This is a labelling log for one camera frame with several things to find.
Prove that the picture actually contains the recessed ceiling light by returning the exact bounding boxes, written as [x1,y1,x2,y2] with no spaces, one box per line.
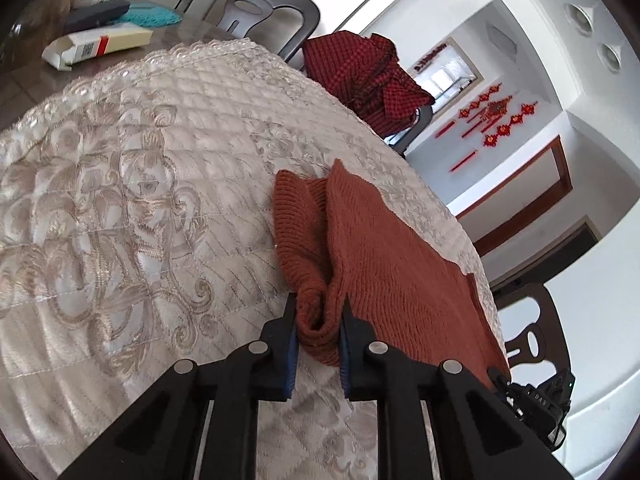
[597,42,624,74]
[564,2,596,37]

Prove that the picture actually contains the beige quilted table cover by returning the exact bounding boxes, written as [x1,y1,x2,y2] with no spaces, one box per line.
[0,40,501,480]

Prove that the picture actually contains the dark doorway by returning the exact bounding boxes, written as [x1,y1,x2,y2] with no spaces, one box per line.
[471,215,601,292]

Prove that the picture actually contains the white box with red label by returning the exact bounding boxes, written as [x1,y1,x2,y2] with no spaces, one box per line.
[42,25,154,71]

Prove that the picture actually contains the red knot string ornament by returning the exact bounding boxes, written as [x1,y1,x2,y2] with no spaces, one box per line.
[449,101,541,174]
[434,86,502,139]

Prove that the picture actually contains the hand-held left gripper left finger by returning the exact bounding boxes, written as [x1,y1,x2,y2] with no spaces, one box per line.
[57,292,300,480]

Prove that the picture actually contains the red plaid shirt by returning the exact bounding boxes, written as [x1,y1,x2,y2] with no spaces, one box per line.
[301,31,436,138]

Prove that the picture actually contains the rust orange knit sweater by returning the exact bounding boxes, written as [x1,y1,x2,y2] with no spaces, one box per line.
[272,159,511,391]

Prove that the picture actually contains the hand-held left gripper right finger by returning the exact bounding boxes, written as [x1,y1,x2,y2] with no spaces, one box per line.
[339,295,576,480]

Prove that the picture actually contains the red fan knot ornament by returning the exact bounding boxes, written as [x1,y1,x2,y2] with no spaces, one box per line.
[461,99,512,139]

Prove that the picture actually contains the glass jar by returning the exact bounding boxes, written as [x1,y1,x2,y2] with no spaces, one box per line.
[0,0,72,69]

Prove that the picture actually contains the glass balcony door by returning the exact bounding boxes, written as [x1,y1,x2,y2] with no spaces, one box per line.
[406,37,482,117]

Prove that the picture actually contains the dark plastic chair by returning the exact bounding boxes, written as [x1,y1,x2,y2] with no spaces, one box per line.
[175,0,321,68]
[491,282,569,377]
[386,105,434,159]

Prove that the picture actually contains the brown framed door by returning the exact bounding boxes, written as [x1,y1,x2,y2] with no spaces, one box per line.
[454,135,574,222]

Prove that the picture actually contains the teal mat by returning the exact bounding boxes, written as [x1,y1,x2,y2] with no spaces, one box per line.
[117,2,184,27]

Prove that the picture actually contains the red chili string ornament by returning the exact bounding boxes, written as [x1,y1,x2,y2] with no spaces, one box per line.
[412,45,449,72]

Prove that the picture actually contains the dark blue case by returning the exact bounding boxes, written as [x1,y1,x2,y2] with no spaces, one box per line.
[64,0,132,34]

